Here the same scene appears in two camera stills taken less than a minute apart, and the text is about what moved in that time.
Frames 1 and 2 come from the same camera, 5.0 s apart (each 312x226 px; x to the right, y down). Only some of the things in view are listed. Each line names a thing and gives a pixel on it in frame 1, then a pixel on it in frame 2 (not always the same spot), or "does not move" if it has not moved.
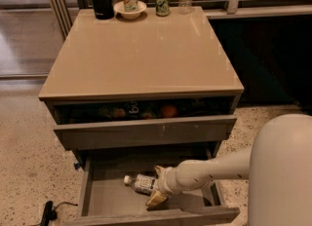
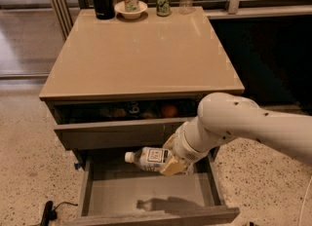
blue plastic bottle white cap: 141,182 to 150,158
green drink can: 163,3 does not move
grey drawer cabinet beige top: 128,95 does not move
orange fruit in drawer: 169,111 does not move
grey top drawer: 111,125 does not move
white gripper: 167,180 to 182,147
